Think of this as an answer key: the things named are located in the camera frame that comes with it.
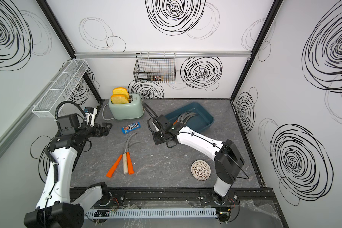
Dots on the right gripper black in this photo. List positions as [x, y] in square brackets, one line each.
[156, 138]

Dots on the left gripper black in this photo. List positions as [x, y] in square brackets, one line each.
[105, 130]

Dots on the orange handled sickle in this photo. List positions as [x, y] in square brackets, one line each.
[175, 122]

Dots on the wooden sickle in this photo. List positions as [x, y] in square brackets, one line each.
[127, 143]
[187, 117]

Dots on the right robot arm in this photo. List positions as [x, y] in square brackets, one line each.
[225, 155]

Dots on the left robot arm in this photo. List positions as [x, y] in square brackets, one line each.
[55, 208]

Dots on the teal plastic storage box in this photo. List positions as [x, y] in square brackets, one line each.
[202, 121]

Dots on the blue candy packet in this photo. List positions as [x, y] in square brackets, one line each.
[131, 127]

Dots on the front toast slice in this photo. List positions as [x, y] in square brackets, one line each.
[119, 99]

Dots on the toast slice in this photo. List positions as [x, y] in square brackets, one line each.
[121, 91]
[119, 99]

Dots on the mint green toaster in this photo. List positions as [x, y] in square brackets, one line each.
[132, 110]

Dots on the rear toast slice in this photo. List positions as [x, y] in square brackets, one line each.
[121, 91]

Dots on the white round strainer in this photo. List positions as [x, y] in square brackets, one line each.
[200, 170]

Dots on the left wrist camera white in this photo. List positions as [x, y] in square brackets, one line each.
[90, 113]

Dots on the jar in wire basket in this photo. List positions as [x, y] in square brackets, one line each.
[154, 78]

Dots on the white wire wall shelf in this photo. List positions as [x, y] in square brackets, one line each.
[67, 85]

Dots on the black wire wall basket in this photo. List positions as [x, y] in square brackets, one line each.
[155, 63]

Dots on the grey slotted cable duct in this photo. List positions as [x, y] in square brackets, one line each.
[152, 213]

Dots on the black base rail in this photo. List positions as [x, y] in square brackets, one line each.
[202, 196]

